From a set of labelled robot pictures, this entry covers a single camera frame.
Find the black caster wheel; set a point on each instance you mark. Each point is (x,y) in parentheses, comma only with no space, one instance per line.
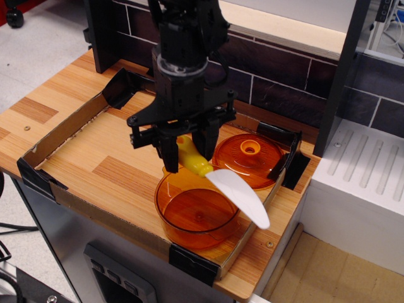
(14,18)

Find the white toy sink drainboard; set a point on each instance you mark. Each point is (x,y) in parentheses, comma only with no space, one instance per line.
(355,198)

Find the cardboard fence with black tape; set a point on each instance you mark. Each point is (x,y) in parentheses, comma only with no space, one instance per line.
(87,165)

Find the orange transparent pot lid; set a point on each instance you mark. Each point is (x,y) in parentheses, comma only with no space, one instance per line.
(254,158)

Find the orange transparent plastic pot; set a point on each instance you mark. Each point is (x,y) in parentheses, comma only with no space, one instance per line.
(194,213)

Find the yellow handled white toy knife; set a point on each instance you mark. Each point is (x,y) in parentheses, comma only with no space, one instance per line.
(235,188)

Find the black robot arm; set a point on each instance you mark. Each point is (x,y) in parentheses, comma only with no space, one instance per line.
(191,31)

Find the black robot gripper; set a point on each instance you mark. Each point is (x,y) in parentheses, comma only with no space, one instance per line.
(182,105)

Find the black vertical post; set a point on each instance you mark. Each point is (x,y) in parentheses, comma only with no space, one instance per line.
(334,104)

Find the grey toy oven control panel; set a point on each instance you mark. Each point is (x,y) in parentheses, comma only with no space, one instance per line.
(115,282)

